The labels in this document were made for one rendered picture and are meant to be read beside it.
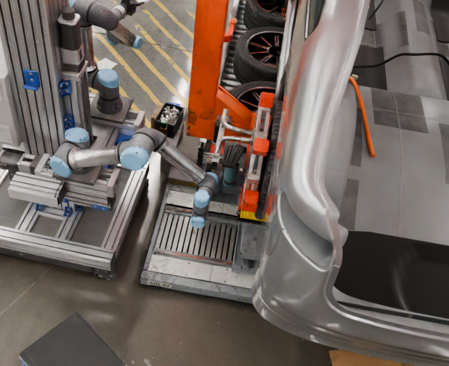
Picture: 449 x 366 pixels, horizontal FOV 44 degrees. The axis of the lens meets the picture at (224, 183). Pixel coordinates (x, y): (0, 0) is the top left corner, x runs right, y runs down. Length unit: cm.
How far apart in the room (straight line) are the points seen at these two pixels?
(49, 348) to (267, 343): 123
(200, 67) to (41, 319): 171
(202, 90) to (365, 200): 117
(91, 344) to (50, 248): 73
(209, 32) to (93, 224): 136
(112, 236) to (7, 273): 67
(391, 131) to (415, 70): 81
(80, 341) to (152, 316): 59
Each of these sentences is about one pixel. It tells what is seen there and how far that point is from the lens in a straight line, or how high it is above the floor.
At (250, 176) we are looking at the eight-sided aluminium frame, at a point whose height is 97.
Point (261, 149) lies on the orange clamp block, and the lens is 274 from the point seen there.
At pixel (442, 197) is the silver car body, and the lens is 306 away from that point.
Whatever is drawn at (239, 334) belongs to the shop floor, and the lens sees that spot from 342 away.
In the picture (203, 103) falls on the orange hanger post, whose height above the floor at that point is 81.
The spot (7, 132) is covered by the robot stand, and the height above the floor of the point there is 86.
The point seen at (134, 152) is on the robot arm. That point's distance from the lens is 252.
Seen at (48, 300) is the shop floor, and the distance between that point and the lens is 354.
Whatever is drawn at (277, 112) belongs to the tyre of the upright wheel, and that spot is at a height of 118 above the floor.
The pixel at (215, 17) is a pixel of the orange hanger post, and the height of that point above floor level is 141.
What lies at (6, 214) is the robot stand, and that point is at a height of 21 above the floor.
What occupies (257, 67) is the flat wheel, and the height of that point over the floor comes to 50.
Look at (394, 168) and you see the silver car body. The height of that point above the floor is 103.
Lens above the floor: 301
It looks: 47 degrees down
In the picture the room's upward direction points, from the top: 9 degrees clockwise
